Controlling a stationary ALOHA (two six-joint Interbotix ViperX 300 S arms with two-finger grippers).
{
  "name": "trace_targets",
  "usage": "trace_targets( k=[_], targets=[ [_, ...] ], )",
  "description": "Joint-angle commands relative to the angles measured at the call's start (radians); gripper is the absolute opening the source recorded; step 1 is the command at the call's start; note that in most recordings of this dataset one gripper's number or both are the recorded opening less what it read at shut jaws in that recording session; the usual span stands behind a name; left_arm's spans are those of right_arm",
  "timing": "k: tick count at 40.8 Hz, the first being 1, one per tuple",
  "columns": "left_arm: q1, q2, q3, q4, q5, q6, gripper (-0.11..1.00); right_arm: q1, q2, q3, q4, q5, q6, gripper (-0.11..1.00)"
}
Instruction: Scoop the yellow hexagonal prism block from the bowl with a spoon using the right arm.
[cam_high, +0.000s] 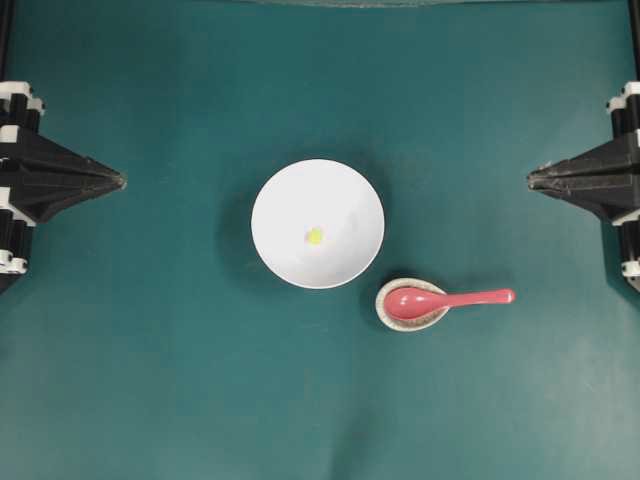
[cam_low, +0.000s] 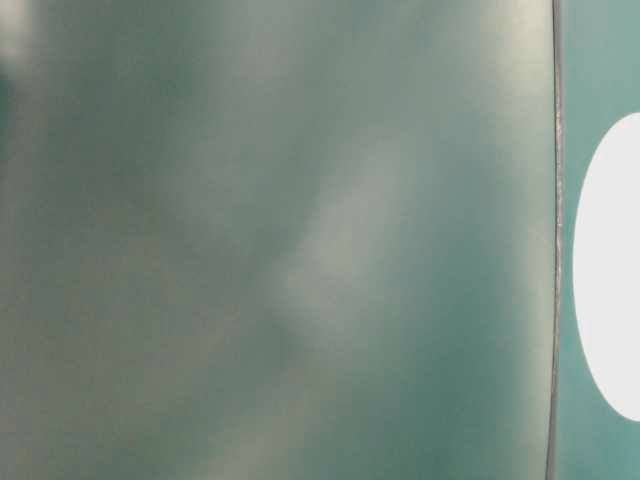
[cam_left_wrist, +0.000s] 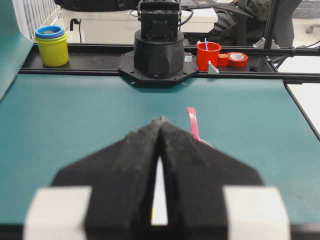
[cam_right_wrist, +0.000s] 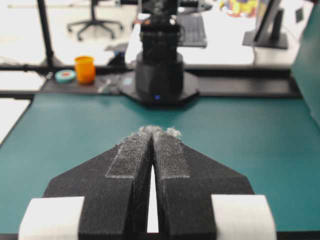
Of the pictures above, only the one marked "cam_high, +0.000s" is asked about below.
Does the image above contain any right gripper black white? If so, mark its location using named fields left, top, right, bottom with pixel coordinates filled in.
left=527, top=80, right=640, bottom=294

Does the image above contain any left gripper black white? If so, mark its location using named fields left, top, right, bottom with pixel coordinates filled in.
left=1, top=81, right=126, bottom=292

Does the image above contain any pink plastic soup spoon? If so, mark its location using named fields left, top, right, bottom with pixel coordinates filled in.
left=384, top=287, right=516, bottom=320

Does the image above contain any yellow hexagonal prism block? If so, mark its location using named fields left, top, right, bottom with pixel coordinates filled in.
left=305, top=227, right=324, bottom=245

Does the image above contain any speckled egg-shaped spoon rest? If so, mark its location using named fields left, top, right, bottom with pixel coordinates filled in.
left=375, top=278, right=448, bottom=333

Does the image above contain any white round bowl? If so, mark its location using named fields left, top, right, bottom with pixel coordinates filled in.
left=250, top=159, right=385, bottom=290

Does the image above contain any black frame post left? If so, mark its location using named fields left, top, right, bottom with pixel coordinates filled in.
left=0, top=0, right=15, bottom=81

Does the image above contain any black frame post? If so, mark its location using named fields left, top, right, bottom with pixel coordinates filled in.
left=0, top=0, right=15, bottom=81
left=627, top=0, right=640, bottom=80

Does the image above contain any black frame post right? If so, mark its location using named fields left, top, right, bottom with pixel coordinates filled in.
left=627, top=0, right=640, bottom=80

